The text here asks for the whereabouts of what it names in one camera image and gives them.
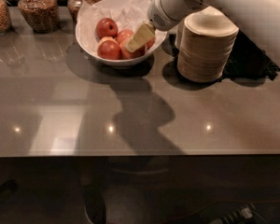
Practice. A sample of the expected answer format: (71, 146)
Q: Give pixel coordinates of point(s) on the red apple back left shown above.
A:
(106, 27)

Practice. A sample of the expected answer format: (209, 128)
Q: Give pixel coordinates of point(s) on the front stack of paper bowls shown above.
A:
(206, 44)

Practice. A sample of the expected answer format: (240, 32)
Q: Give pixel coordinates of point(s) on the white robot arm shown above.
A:
(259, 20)

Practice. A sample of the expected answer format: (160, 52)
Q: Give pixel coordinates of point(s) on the middle glass jar of cereal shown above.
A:
(41, 15)

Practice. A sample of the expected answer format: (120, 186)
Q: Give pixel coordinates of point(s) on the rear stack of paper bowls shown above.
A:
(178, 34)

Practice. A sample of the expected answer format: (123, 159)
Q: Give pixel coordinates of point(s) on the white ceramic bowl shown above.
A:
(160, 37)

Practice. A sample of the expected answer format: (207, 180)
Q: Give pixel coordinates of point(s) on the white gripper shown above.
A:
(158, 12)

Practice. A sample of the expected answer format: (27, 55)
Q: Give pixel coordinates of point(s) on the stack of paper bowls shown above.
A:
(206, 44)
(178, 34)

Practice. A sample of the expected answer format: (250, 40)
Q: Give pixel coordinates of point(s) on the black power strip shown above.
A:
(242, 215)

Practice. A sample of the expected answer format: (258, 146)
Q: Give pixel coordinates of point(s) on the white paper bowl liner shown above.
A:
(125, 13)

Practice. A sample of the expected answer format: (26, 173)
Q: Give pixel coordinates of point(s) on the red apple front left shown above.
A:
(108, 48)

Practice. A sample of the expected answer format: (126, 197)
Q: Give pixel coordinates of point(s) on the black tray mat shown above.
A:
(246, 61)

